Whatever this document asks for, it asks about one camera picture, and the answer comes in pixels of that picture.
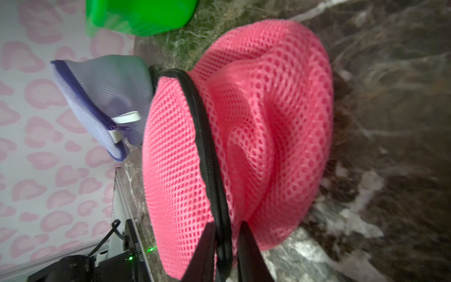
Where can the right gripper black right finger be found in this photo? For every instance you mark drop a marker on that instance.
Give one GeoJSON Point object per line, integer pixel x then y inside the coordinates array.
{"type": "Point", "coordinates": [251, 265]}

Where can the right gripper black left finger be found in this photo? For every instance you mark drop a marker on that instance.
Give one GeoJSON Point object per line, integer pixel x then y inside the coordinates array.
{"type": "Point", "coordinates": [202, 265]}

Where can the green plastic basket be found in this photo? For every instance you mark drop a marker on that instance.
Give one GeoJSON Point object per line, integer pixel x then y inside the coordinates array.
{"type": "Point", "coordinates": [139, 18]}

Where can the pink mesh laundry bag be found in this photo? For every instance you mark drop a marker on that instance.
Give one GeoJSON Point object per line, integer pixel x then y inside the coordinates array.
{"type": "Point", "coordinates": [243, 137]}

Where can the purple mesh laundry bag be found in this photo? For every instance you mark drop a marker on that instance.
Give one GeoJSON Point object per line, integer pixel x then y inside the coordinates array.
{"type": "Point", "coordinates": [110, 96]}

